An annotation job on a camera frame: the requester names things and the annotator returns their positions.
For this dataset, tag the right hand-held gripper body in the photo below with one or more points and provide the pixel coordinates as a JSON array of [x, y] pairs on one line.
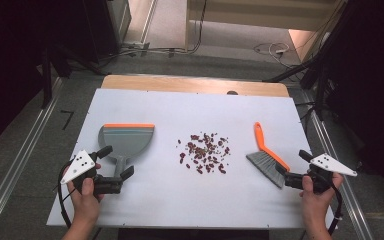
[[330, 164]]

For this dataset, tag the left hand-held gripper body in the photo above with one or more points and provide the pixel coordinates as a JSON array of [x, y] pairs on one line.
[[80, 165]]

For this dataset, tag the orange hand brush grey bristles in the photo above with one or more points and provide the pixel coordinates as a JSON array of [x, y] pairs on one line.
[[266, 160]]

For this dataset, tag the grey dustpan with orange lip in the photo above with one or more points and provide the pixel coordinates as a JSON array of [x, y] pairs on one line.
[[126, 140]]

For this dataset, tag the pile of red beans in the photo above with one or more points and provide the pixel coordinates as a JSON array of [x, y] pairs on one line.
[[205, 151]]

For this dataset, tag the person's left hand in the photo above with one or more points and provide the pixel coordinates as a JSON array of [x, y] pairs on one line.
[[85, 206]]

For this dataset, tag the person's right hand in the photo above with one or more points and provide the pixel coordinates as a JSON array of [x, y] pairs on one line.
[[316, 206]]

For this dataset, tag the white table mat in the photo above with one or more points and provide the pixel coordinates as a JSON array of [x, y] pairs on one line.
[[180, 200]]

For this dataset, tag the black tripod stand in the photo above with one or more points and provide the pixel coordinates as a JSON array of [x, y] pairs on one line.
[[313, 66]]

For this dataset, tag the black stand leg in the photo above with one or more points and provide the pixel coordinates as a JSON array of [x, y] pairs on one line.
[[46, 80]]

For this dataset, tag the wooden table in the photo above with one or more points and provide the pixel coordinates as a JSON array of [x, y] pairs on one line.
[[186, 85]]

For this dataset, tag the light wooden shelf unit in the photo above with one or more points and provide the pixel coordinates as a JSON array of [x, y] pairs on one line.
[[246, 13]]

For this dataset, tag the metal floor rail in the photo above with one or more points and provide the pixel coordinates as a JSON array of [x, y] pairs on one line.
[[343, 186], [23, 156]]

